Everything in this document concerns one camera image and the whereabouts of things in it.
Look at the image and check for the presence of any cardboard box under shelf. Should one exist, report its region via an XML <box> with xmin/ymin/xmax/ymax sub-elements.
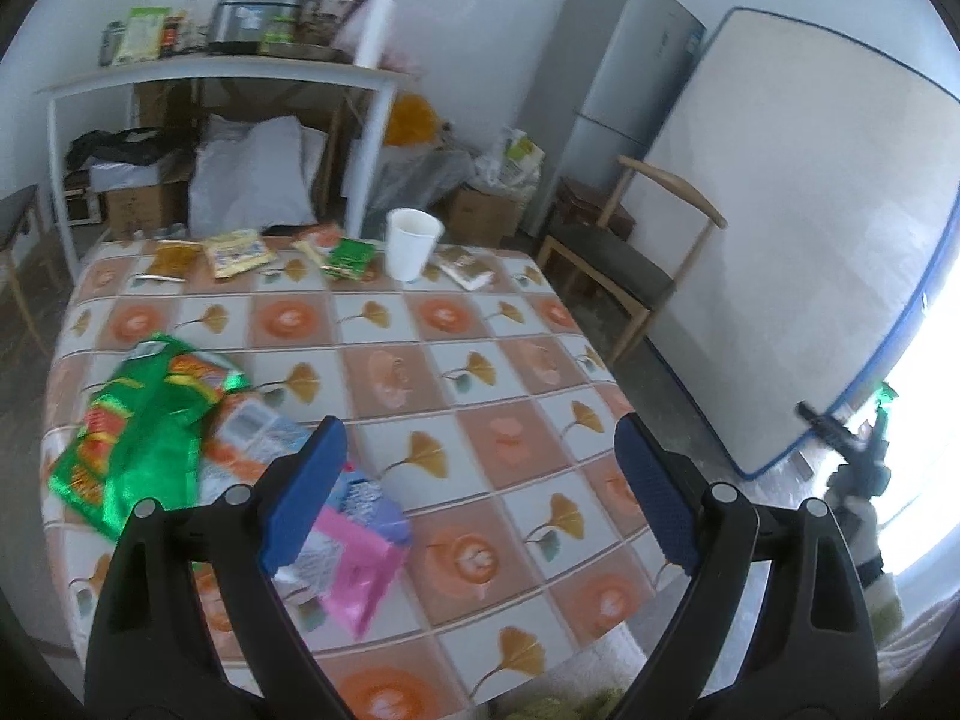
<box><xmin>89</xmin><ymin>154</ymin><xmax>194</xmax><ymax>239</ymax></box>

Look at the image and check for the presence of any blue pink chip bag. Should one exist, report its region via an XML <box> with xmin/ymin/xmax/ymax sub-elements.
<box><xmin>199</xmin><ymin>394</ymin><xmax>412</xmax><ymax>639</ymax></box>

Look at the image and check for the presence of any white paper cup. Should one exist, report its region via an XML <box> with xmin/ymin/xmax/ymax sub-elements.
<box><xmin>384</xmin><ymin>208</ymin><xmax>444</xmax><ymax>283</ymax></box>

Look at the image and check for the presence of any paper towel roll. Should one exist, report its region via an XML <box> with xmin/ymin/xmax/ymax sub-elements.
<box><xmin>353</xmin><ymin>0</ymin><xmax>395</xmax><ymax>70</ymax></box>

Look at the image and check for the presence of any white metal shelf table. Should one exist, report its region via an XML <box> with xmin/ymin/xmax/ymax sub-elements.
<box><xmin>37</xmin><ymin>54</ymin><xmax>412</xmax><ymax>278</ymax></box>

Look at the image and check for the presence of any grey refrigerator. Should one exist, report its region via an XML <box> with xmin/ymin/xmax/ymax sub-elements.
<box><xmin>516</xmin><ymin>0</ymin><xmax>706</xmax><ymax>236</ymax></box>

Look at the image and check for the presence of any yellow plastic bag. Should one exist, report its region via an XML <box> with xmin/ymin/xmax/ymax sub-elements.
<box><xmin>384</xmin><ymin>93</ymin><xmax>441</xmax><ymax>148</ymax></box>

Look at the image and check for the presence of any white pillow sack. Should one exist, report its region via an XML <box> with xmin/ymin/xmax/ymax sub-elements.
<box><xmin>187</xmin><ymin>114</ymin><xmax>327</xmax><ymax>239</ymax></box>

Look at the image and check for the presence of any steel cooking pot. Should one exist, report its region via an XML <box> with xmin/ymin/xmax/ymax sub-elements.
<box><xmin>206</xmin><ymin>0</ymin><xmax>301</xmax><ymax>55</ymax></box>

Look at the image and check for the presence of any gold white coffee packet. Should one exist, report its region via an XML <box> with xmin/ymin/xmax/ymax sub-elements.
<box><xmin>433</xmin><ymin>245</ymin><xmax>494</xmax><ymax>293</ymax></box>

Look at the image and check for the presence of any dark yellow snack packet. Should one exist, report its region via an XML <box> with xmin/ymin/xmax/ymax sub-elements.
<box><xmin>132</xmin><ymin>241</ymin><xmax>202</xmax><ymax>283</ymax></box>

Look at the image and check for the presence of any large green chip bag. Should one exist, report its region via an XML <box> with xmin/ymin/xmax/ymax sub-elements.
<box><xmin>49</xmin><ymin>333</ymin><xmax>249</xmax><ymax>541</ymax></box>

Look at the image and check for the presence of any right white gloved hand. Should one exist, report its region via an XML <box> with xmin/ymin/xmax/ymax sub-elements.
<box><xmin>823</xmin><ymin>463</ymin><xmax>905</xmax><ymax>645</ymax></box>

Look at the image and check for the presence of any white mattress blue trim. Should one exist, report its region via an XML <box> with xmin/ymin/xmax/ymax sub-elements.
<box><xmin>625</xmin><ymin>8</ymin><xmax>958</xmax><ymax>478</ymax></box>

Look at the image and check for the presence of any cardboard box by fridge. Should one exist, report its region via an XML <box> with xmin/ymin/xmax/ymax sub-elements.
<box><xmin>441</xmin><ymin>187</ymin><xmax>524</xmax><ymax>247</ymax></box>

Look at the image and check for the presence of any green snack packet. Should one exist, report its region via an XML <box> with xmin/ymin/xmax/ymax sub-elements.
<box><xmin>320</xmin><ymin>238</ymin><xmax>377</xmax><ymax>281</ymax></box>

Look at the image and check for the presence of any orange red snack packet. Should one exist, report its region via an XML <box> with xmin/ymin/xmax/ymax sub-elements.
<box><xmin>291</xmin><ymin>223</ymin><xmax>343</xmax><ymax>266</ymax></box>

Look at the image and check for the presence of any patterned tablecloth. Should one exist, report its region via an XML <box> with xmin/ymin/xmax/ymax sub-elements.
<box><xmin>41</xmin><ymin>239</ymin><xmax>679</xmax><ymax>718</ymax></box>

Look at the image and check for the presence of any wooden chair dark seat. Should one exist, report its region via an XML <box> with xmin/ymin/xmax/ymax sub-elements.
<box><xmin>535</xmin><ymin>154</ymin><xmax>727</xmax><ymax>366</ymax></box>

